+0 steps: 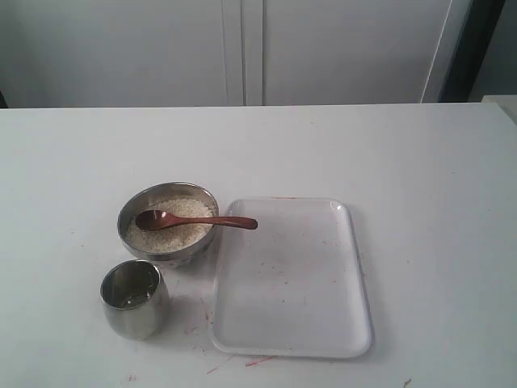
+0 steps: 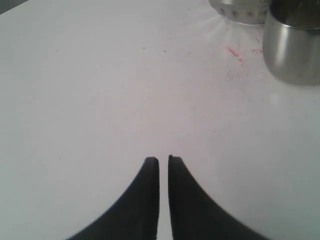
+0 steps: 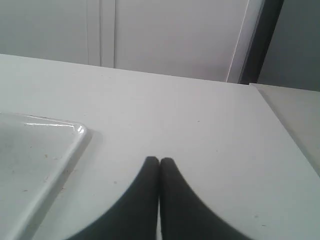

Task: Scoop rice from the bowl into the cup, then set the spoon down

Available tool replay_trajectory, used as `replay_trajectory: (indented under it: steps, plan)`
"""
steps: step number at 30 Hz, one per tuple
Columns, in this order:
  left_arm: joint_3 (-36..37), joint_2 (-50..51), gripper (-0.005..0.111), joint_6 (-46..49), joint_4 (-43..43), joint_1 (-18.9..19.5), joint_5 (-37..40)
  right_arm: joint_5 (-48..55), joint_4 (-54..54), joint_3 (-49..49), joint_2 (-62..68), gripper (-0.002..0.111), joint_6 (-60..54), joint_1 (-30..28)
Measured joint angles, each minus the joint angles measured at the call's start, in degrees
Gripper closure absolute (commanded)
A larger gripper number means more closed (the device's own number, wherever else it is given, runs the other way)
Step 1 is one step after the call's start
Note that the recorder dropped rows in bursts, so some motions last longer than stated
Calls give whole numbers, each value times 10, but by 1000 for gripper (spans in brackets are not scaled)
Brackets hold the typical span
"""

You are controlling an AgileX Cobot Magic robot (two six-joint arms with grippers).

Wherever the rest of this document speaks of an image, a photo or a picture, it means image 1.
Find brown wooden spoon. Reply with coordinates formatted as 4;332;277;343
135;210;258;231

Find steel bowl with rice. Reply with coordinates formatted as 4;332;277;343
117;182;219;268

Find small steel cup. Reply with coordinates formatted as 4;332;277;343
100;259;171;340

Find white plastic tray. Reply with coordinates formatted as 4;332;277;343
209;197;372;359

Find white cabinet doors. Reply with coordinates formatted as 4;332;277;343
1;1;470;108

